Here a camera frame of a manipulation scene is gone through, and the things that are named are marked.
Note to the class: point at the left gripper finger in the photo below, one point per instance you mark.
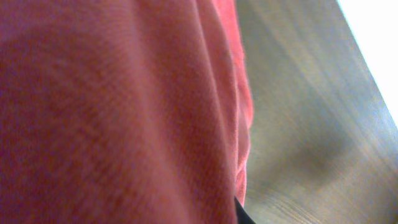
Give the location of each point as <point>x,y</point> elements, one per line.
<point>242,216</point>

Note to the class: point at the red soccer t-shirt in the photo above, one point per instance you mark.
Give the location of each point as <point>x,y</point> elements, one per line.
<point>123,111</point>

